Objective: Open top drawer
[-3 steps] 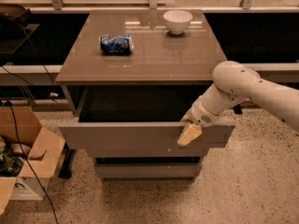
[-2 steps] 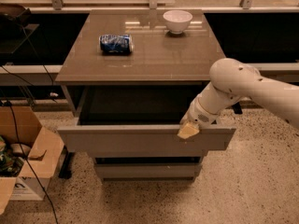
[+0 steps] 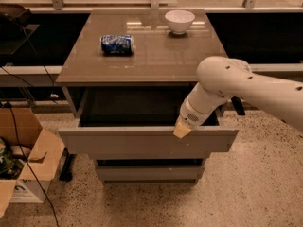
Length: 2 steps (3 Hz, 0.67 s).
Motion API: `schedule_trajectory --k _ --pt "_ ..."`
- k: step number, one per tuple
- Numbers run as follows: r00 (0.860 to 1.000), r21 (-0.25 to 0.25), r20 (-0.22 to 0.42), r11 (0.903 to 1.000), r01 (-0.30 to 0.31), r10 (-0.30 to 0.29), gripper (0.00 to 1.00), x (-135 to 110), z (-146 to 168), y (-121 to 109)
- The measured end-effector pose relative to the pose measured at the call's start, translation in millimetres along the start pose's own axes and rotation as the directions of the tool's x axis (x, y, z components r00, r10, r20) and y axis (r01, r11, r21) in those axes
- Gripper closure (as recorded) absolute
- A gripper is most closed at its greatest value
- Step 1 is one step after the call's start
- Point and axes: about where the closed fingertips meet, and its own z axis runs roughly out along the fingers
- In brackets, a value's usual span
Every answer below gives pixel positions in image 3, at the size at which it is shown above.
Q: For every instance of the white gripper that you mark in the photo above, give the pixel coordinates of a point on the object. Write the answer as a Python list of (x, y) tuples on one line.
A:
[(189, 115)]

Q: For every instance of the grey top drawer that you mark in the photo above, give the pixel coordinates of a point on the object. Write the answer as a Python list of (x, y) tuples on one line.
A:
[(138, 123)]

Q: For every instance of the grey drawer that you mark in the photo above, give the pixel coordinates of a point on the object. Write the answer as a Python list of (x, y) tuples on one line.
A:
[(146, 173), (138, 123)]

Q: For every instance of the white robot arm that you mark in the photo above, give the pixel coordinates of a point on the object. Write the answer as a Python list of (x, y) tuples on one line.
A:
[(220, 79)]

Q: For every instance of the grey bottom drawer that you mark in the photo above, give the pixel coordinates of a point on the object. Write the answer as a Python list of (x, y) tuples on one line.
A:
[(146, 173)]

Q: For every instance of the grey drawer cabinet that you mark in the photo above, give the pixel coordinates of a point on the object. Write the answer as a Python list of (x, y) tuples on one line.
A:
[(160, 58)]

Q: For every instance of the black table leg right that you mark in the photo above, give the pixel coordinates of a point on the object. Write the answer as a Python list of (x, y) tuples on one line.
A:
[(238, 106)]

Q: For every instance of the black table leg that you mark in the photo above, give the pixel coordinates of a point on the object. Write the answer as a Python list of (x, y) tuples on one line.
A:
[(238, 106), (66, 173)]

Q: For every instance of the white bowl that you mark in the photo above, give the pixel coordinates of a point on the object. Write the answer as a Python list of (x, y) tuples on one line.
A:
[(179, 21)]

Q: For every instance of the crushed blue soda can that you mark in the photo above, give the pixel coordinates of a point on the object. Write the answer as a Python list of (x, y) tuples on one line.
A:
[(117, 44)]

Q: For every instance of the black table leg left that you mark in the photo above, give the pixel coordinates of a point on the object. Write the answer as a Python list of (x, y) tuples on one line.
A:
[(66, 173)]

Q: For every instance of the cardboard box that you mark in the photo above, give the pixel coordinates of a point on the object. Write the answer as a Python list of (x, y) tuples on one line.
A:
[(39, 149)]

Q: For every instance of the camouflage cloth in box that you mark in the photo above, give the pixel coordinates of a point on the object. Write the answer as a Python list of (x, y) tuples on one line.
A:
[(10, 167)]

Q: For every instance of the black device on shelf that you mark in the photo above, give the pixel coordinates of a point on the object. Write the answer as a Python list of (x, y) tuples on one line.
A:
[(13, 19)]

